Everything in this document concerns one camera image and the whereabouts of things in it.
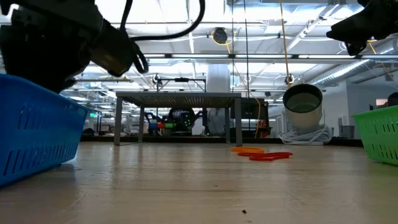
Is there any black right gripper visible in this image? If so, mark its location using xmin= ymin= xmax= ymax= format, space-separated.
xmin=326 ymin=0 xmax=398 ymax=57

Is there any blue plastic basket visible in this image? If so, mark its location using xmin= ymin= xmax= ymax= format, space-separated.
xmin=0 ymin=73 xmax=90 ymax=187

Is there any long overhead light bar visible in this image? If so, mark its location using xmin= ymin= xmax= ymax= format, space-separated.
xmin=136 ymin=53 xmax=398 ymax=60

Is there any grey waste bin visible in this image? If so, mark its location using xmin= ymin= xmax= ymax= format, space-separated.
xmin=341 ymin=125 xmax=354 ymax=139

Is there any green plastic basket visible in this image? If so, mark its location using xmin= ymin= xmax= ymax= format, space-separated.
xmin=351 ymin=105 xmax=398 ymax=166

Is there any grey perforated metal shelf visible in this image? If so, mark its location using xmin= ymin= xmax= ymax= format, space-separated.
xmin=114 ymin=91 xmax=243 ymax=147

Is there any red rubber band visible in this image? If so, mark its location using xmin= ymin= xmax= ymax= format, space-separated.
xmin=238 ymin=151 xmax=294 ymax=162

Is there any orange rubber band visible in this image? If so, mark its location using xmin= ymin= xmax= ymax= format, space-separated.
xmin=231 ymin=146 xmax=265 ymax=154

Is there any silver ventilation duct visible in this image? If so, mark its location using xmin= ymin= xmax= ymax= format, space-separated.
xmin=312 ymin=58 xmax=398 ymax=88

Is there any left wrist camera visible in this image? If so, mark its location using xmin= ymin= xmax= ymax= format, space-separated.
xmin=90 ymin=18 xmax=139 ymax=78

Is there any yellow hanging cable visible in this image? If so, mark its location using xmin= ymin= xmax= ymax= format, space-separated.
xmin=278 ymin=0 xmax=292 ymax=88

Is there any black hanging cable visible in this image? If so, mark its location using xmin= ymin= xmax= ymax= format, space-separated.
xmin=243 ymin=0 xmax=251 ymax=139

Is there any white coiled cable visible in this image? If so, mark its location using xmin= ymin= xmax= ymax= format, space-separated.
xmin=279 ymin=126 xmax=333 ymax=146

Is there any black camera rig frame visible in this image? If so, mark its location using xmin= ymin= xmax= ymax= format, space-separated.
xmin=157 ymin=77 xmax=206 ymax=91

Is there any black ceiling cable reel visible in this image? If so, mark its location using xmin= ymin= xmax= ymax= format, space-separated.
xmin=212 ymin=27 xmax=229 ymax=45

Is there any black aluminium table frame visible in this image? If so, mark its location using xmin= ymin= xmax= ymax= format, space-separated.
xmin=79 ymin=136 xmax=364 ymax=144

